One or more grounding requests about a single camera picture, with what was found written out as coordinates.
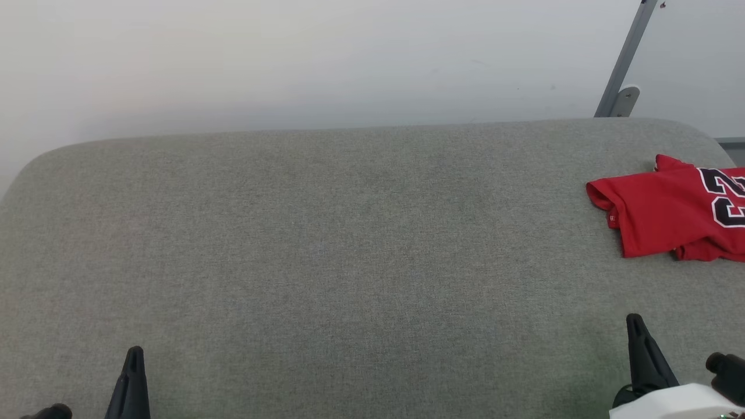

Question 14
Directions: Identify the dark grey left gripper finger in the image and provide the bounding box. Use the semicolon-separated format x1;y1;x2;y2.
19;404;74;419
105;346;151;419

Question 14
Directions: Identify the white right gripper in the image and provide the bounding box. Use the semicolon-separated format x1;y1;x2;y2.
608;313;745;419

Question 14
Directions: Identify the red basketball jersey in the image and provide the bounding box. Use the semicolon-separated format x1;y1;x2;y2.
586;154;745;262

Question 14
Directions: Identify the grey skirting strip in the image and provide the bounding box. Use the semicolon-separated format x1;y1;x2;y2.
716;137;745;167

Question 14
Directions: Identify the small metal post foot bracket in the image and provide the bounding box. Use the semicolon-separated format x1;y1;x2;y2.
611;86;641;119

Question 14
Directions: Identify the grey metal wall post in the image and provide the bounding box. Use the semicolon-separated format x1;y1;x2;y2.
594;0;659;119

